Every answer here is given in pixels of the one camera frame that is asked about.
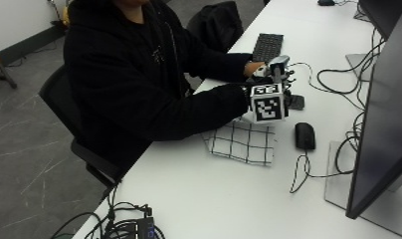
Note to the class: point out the yellow object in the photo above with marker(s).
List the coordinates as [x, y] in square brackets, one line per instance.
[66, 15]

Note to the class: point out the black office chair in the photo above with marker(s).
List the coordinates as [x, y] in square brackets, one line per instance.
[66, 109]

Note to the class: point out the large black monitor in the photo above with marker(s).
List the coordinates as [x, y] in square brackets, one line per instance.
[381, 126]

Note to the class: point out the white black checked cloth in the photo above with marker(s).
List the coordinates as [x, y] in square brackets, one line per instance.
[243, 143]

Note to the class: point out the black keyboard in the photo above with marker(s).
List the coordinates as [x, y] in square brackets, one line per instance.
[268, 47]

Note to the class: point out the small black flat object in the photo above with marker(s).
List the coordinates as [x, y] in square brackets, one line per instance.
[296, 102]

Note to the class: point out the black computer mouse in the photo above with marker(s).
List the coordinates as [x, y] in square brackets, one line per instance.
[325, 2]
[305, 135]

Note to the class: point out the white marker cube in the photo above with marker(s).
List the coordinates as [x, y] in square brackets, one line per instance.
[267, 105]

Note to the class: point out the black backpack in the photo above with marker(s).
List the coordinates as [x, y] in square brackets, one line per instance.
[215, 24]

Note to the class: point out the person's black hoodie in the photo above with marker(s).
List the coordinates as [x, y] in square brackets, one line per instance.
[130, 76]

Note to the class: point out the black electronic box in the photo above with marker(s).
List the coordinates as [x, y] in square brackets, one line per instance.
[139, 229]

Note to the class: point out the silver monitor stand base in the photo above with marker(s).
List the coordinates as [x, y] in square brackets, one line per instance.
[359, 66]
[341, 179]

